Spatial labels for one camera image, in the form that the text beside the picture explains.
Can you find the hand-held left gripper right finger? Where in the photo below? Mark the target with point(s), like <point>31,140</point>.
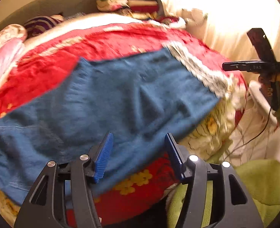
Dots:
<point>175,158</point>

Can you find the person's green garment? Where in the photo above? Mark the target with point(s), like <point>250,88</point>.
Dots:
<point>261,182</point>

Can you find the stack of folded clothes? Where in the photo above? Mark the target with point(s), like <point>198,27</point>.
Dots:
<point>140,1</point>

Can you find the white curtain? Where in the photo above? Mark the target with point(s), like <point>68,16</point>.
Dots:
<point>225,16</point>

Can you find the grey white patterned cloth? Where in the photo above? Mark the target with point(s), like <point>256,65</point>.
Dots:
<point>201,68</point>

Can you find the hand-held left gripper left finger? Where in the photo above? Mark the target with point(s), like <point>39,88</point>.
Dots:
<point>103,155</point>

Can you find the purple striped pillow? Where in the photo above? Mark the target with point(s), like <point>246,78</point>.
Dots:
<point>40,23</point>

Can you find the blue denim pants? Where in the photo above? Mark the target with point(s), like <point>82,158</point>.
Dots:
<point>118,95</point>

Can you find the floral pillow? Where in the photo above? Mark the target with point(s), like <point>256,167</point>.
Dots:
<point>6,34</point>

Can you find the grey headboard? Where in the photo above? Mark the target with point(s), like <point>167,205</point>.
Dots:
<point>59,2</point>

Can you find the cream blanket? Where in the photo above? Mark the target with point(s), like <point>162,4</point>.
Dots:
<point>94,20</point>

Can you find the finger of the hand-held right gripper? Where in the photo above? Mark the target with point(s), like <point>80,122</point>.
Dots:
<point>233,66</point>

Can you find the red floral blanket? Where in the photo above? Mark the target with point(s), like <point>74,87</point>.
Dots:
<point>130,40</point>

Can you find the white plastic object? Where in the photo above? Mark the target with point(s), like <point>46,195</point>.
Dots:
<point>261,99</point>

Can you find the yellow floral bed sheet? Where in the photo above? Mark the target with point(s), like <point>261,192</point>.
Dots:
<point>213,133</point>

